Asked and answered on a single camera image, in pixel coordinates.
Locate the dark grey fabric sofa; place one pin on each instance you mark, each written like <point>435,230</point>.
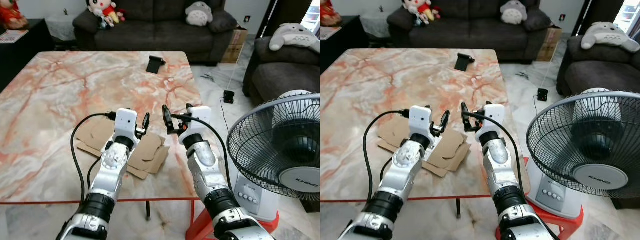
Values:
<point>475,35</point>
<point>160,35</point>

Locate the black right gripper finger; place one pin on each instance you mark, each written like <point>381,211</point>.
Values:
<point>190,107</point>
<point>167,115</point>
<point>465,113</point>
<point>487,105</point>

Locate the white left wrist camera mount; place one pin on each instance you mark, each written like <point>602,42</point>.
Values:
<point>420,122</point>
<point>125,125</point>

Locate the tall brown cardboard box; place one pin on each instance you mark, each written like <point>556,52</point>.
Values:
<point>549,45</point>
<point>235,47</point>

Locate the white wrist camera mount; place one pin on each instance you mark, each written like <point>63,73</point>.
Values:
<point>125,125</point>
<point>420,122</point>
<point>199,122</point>
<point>494,120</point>

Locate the white lace cloth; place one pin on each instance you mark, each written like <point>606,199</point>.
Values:
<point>61,27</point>
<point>375,25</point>

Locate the large grey Totoro plush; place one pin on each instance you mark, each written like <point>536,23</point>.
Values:
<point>607,36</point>
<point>295,37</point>

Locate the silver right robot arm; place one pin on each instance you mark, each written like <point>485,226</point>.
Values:
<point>210,172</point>
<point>502,167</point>

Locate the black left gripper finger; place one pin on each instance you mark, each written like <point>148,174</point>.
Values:
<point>444,121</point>
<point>146,122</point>

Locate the red and gold figurine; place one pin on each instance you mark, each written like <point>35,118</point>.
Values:
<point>11,15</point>
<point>328,12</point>

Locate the black side cabinet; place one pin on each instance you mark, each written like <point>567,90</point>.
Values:
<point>345,45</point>
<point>25,57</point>

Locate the red plastic stool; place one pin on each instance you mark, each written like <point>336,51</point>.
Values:
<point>197,230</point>
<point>575,220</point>

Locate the colourful magazine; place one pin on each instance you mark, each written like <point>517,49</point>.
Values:
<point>12,36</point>
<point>329,33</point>

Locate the white fan with black grille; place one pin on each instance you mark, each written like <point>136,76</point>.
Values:
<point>280,150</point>
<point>585,145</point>

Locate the small grey Totoro plush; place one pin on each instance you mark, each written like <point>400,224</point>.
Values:
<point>199,14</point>
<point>513,12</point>

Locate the black power adapter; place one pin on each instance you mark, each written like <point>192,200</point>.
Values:
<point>229,97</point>
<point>543,94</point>

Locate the doll in red dress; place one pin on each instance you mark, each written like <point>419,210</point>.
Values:
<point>106,11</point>

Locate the dark grey fabric armchair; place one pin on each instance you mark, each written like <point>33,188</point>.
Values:
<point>600,75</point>
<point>280,75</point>

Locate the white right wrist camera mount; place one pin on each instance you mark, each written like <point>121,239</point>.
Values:
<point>199,122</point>
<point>494,120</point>

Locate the flat brown cardboard sheet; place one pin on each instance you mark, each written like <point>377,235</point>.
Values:
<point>452,152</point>
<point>150,157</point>

